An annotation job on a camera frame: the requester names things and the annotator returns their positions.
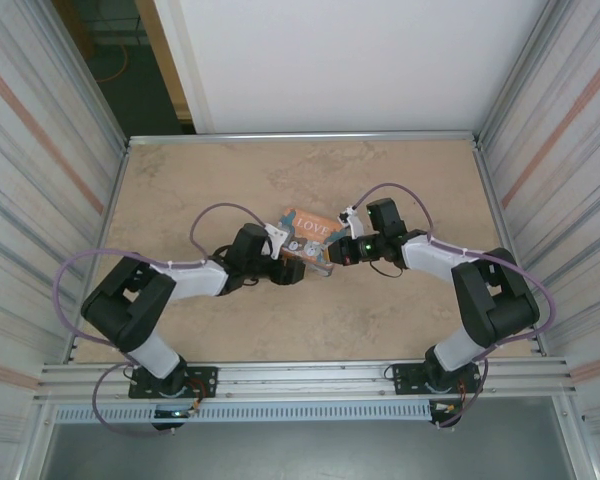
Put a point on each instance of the orange LOVE bear tin box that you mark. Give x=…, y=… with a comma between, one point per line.
x=312, y=232

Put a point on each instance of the yellow power connector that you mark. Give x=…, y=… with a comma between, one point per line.
x=447, y=408

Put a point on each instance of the aluminium table edge bar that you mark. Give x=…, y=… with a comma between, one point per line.
x=305, y=138

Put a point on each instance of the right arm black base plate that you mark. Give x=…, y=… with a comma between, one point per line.
x=405, y=375

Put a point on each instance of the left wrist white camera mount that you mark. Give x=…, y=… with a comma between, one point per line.
x=277, y=237

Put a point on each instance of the wooden door frame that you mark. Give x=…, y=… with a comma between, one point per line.
x=167, y=55

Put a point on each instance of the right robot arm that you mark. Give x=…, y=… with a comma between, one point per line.
x=495, y=295

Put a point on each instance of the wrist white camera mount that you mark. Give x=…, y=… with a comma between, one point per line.
x=352, y=220
x=277, y=237

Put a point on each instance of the aluminium mounting rail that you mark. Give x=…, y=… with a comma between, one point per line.
x=305, y=377

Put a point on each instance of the green-lit circuit board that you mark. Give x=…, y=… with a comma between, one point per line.
x=175, y=413

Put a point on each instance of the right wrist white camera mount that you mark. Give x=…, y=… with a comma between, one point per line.
x=352, y=220

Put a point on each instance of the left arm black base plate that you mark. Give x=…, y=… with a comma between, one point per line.
x=202, y=380

